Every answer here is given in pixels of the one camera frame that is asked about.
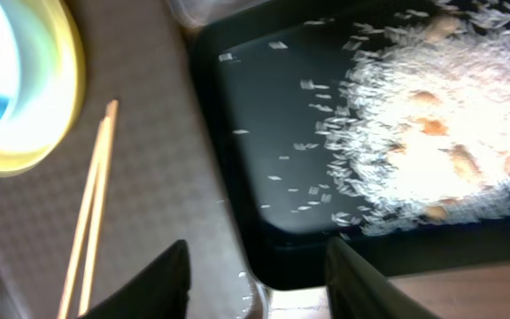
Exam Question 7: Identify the yellow plate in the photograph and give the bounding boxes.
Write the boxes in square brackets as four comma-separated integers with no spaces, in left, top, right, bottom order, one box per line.
[0,0,85,177]

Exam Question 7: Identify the black waste tray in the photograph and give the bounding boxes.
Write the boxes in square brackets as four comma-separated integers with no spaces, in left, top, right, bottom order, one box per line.
[191,1,510,290]

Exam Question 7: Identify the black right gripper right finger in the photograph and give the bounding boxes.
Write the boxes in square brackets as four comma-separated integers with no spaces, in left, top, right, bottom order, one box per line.
[324,237,437,319]

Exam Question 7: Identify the wooden chopstick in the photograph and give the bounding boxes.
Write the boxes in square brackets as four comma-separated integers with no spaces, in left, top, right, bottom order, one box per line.
[78,99,119,316]
[57,118,109,319]

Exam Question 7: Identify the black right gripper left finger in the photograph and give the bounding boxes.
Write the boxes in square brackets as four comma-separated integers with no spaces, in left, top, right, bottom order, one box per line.
[81,239,191,319]

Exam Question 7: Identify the dark brown serving tray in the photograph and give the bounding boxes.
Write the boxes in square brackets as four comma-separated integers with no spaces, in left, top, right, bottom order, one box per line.
[0,0,267,318]

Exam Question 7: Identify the rice and food scraps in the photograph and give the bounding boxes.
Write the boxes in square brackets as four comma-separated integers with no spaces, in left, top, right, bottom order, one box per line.
[313,1,510,236]

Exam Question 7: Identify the clear plastic waste bin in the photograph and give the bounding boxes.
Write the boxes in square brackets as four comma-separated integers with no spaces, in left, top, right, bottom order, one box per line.
[167,0,266,28]

